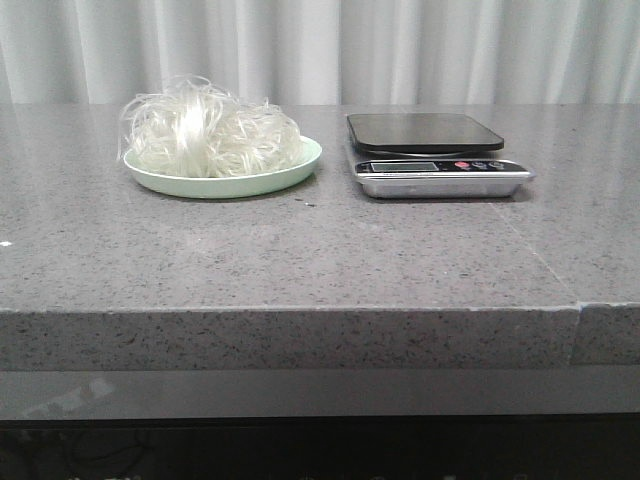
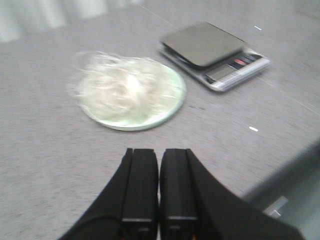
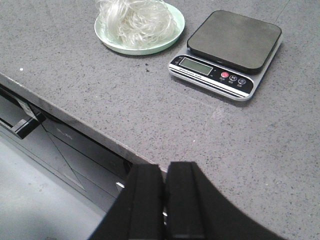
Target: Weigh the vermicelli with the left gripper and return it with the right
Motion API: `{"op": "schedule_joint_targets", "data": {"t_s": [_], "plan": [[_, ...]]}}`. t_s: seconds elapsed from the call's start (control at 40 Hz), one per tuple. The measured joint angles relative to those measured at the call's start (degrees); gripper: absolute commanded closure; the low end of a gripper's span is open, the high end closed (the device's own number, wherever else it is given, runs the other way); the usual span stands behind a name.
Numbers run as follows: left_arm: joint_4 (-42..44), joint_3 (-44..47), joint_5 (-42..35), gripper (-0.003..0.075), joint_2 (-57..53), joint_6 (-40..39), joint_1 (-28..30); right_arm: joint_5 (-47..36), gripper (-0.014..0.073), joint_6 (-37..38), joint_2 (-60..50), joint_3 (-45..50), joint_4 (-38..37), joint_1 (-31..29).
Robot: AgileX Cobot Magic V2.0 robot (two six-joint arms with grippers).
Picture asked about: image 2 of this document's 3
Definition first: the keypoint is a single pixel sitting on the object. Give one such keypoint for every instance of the silver black kitchen scale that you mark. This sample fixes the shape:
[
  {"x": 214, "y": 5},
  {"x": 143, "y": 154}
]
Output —
[{"x": 214, "y": 57}]

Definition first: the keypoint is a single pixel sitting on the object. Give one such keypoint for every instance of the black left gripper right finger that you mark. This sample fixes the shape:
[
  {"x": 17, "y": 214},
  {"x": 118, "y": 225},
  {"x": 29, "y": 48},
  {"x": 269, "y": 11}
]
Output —
[{"x": 194, "y": 205}]

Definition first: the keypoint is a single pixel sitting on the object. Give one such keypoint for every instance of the white pleated curtain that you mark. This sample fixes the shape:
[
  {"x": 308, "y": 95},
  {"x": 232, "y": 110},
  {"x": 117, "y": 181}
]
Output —
[{"x": 21, "y": 18}]

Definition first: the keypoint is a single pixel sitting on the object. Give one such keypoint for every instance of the pale green round plate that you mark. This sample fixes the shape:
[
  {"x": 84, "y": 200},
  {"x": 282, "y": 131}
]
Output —
[{"x": 172, "y": 100}]

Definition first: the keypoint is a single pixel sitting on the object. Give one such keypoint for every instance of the white vermicelli noodle bundle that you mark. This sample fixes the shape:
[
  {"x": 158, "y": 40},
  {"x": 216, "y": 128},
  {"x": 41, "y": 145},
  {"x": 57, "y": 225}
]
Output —
[{"x": 120, "y": 85}]

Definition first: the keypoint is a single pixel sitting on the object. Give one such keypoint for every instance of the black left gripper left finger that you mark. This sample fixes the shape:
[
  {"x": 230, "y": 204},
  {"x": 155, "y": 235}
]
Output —
[{"x": 126, "y": 209}]

